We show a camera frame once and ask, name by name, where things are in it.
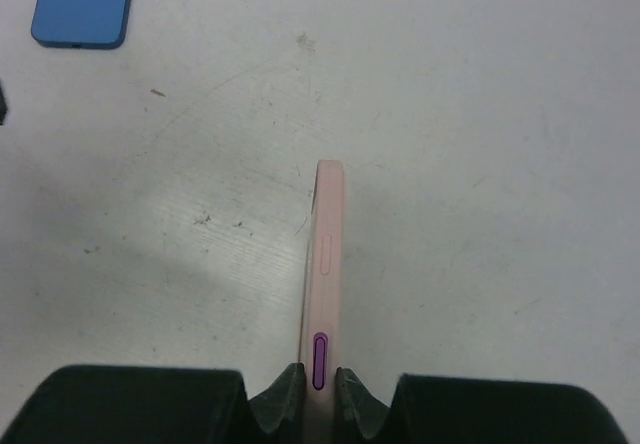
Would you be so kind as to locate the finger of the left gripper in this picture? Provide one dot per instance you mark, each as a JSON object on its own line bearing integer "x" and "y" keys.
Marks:
{"x": 3, "y": 106}

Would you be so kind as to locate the blue phone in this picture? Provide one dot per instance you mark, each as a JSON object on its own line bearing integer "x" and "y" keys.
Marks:
{"x": 80, "y": 24}

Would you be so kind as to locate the pink phone case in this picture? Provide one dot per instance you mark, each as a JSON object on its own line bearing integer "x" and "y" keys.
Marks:
{"x": 322, "y": 295}

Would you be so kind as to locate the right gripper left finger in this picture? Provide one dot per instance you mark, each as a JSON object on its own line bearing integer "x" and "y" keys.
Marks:
{"x": 278, "y": 410}

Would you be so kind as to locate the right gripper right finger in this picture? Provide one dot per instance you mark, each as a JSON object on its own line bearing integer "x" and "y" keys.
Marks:
{"x": 358, "y": 414}

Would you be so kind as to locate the purple phone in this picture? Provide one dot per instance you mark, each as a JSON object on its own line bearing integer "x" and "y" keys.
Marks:
{"x": 320, "y": 345}

